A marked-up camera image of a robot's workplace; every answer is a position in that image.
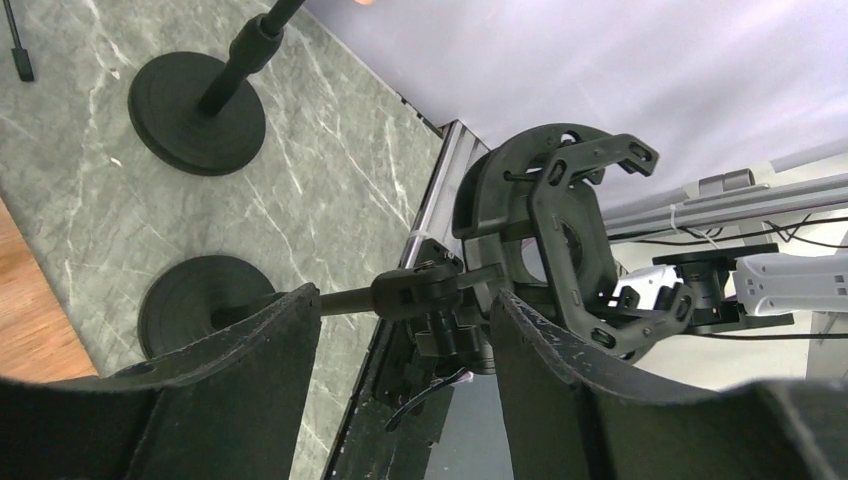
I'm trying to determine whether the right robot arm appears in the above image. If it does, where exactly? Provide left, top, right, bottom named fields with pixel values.
left=612, top=244, right=847, bottom=336

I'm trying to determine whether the black tripod mic stand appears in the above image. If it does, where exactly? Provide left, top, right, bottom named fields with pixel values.
left=2, top=0, right=35, bottom=83

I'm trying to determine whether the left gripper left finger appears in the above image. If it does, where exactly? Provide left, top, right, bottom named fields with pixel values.
left=1, top=284, right=321, bottom=479

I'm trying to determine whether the black round-base mic stand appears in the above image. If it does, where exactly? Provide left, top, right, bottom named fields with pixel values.
left=137, top=123, right=697, bottom=362

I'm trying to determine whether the wooden board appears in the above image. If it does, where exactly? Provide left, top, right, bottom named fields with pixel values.
left=1, top=206, right=97, bottom=383

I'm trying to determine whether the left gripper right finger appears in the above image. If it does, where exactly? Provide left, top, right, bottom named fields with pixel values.
left=490, top=291, right=847, bottom=479

